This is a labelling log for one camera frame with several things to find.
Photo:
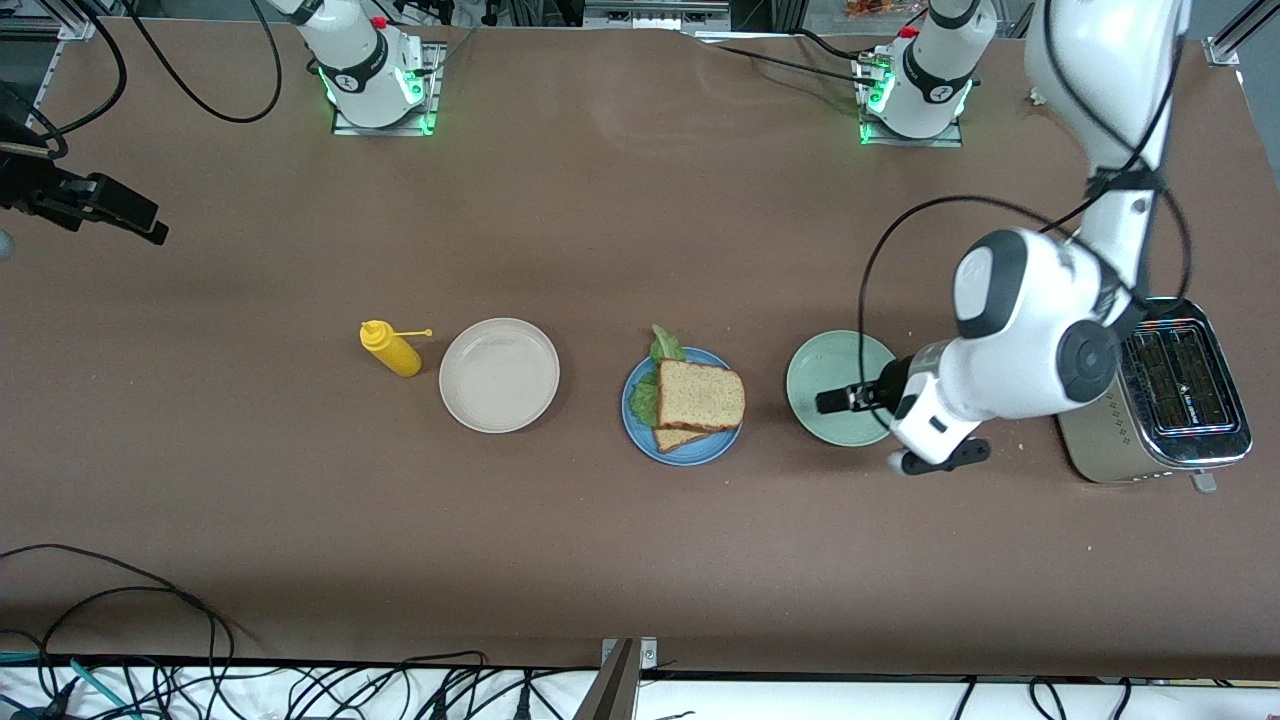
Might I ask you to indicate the green lettuce leaf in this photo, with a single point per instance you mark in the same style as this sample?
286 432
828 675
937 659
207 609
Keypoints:
665 345

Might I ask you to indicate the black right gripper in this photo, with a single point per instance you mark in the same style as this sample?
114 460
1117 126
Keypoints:
40 187

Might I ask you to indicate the blue round plate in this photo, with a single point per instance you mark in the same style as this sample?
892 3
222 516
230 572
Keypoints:
645 442

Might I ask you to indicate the metal bracket with profile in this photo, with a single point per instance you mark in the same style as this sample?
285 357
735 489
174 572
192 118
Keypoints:
615 690

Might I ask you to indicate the aluminium frame profile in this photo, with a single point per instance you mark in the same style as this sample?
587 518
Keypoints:
82 25
1222 52

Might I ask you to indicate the brown bread slice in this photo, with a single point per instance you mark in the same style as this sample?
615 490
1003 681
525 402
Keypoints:
675 440
700 395

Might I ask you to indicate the beige round plate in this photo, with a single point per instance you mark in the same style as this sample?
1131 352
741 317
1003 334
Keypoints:
500 376

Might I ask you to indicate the beige chrome toaster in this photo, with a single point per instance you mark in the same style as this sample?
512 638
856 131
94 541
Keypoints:
1110 455

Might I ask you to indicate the orange packet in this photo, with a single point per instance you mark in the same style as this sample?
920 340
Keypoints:
875 8

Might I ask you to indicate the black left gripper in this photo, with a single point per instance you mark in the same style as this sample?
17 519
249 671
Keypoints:
886 389

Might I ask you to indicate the green round plate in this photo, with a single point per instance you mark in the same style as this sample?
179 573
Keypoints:
830 365

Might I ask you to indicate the grey power strip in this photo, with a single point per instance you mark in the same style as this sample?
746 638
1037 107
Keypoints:
655 15

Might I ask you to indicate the yellow mustard squeeze bottle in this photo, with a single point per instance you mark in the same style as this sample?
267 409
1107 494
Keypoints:
395 355

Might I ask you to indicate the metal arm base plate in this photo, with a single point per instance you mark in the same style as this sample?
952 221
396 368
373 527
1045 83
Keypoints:
434 90
915 142

